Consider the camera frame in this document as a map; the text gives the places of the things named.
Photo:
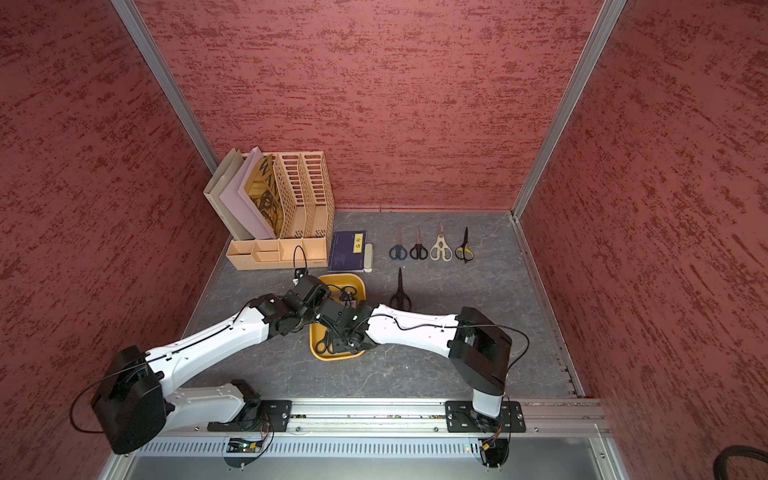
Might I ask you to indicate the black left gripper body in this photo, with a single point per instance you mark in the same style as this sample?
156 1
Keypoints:
306 317

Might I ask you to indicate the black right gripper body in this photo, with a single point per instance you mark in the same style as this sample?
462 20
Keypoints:
342 341

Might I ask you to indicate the yellow storage tray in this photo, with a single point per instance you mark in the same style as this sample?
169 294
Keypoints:
318 334

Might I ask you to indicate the all black scissors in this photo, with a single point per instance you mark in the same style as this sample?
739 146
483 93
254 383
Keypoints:
400 300

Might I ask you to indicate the dark blue handled scissors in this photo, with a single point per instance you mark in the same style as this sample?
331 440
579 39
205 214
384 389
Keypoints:
398 251

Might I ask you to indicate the black red handled scissors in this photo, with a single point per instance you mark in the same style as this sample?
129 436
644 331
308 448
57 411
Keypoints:
418 251

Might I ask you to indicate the cream handled kitchen scissors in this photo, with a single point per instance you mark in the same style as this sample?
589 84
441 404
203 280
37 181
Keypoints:
441 250

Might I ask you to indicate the yellow black handled scissors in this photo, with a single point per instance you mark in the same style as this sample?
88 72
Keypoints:
463 251

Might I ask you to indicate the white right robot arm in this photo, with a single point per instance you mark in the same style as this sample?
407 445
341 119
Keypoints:
477 348

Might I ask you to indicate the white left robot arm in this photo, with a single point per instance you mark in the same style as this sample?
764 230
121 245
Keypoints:
143 393

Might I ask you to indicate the dark blue book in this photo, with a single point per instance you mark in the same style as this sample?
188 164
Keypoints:
347 253

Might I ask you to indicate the pale green stapler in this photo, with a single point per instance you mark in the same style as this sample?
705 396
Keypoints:
368 257

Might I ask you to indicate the yellow patterned book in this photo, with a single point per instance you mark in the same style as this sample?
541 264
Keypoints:
262 193

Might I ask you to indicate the lilac folder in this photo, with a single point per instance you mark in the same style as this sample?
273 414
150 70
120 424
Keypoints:
252 223

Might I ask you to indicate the beige desk organizer file rack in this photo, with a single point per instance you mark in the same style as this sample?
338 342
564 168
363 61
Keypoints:
308 204

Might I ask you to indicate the grey-green folder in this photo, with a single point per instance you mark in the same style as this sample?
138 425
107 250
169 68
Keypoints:
217 194

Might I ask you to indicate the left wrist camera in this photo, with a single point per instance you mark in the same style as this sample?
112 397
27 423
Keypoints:
306 295

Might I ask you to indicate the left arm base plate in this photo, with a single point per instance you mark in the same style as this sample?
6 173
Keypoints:
268 415

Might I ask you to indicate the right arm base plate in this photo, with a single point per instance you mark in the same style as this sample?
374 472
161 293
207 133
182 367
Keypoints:
485 417

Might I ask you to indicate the aluminium mounting rail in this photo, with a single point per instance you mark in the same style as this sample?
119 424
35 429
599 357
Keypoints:
331 438

